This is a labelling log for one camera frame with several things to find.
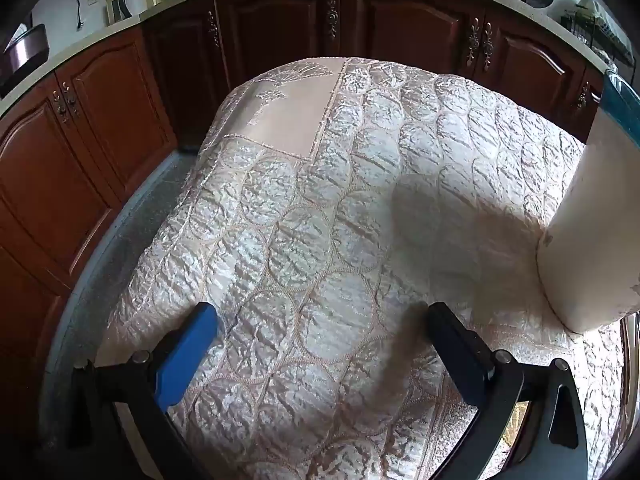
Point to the small picture frame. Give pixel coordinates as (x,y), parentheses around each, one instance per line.
(114,7)

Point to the cream quilted blanket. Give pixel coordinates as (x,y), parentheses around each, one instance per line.
(350,210)

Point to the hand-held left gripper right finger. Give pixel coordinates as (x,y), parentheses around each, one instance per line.
(462,360)

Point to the metal pot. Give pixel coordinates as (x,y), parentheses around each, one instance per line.
(27,47)

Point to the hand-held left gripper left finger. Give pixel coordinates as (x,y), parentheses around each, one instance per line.
(184,355)

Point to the brown wooden kitchen cabinet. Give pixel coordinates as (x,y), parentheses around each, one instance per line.
(100,110)

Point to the white utensil holder teal rim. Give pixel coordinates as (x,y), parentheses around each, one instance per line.
(595,210)

